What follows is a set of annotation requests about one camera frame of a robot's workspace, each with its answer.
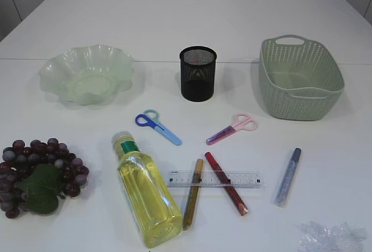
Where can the pink safety scissors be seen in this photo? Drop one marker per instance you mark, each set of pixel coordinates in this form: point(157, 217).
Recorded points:
point(241, 121)

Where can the yellow tea plastic bottle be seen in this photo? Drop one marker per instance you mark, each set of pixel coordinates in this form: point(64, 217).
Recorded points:
point(157, 215)

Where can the purple artificial grape bunch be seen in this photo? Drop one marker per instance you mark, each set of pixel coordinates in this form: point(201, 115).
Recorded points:
point(37, 176)

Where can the clear plastic sheet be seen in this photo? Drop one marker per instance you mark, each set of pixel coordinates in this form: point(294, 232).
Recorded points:
point(316, 237)

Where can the black mesh pen holder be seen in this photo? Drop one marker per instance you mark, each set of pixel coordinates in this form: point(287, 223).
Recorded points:
point(197, 70)

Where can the clear plastic ruler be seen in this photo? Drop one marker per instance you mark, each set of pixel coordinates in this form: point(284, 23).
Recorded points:
point(182, 179)

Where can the gold glitter pen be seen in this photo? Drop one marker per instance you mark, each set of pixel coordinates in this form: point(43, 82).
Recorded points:
point(193, 195)

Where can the red glitter pen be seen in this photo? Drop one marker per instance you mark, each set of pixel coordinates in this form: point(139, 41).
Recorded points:
point(233, 194)

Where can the green plastic woven basket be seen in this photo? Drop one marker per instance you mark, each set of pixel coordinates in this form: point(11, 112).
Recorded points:
point(298, 82)

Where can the silver glitter pen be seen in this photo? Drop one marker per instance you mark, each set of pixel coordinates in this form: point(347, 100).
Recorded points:
point(285, 186)

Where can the blue safety scissors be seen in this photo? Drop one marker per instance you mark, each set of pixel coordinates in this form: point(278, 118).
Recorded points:
point(150, 118)

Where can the green wavy glass bowl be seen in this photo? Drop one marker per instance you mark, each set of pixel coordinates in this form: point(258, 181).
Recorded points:
point(90, 75)

